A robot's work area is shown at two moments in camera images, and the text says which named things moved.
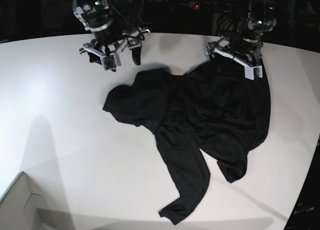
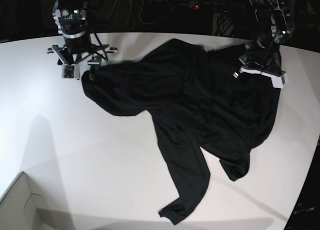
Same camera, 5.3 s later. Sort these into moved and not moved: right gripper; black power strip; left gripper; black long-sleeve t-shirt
Moved: black long-sleeve t-shirt; left gripper; right gripper
Not moved: black power strip
